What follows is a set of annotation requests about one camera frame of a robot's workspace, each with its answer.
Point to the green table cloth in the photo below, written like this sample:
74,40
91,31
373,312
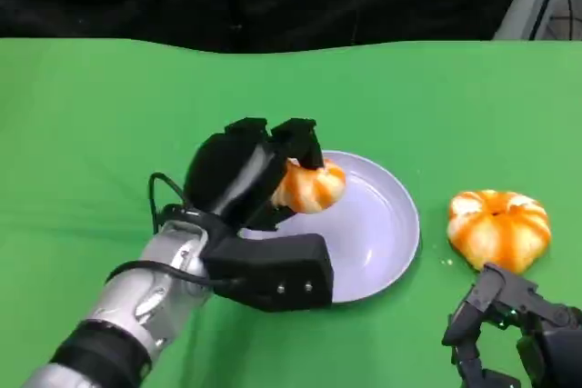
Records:
91,111

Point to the lilac plate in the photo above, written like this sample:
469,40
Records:
377,233

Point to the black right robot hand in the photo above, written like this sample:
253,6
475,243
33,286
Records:
545,315

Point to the orange white toy bread roll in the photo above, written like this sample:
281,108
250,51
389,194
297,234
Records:
498,229
314,190

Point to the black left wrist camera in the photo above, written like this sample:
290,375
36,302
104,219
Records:
282,270

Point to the small bread crumb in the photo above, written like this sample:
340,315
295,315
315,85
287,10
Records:
446,262

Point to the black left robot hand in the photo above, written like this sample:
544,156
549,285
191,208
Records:
227,174

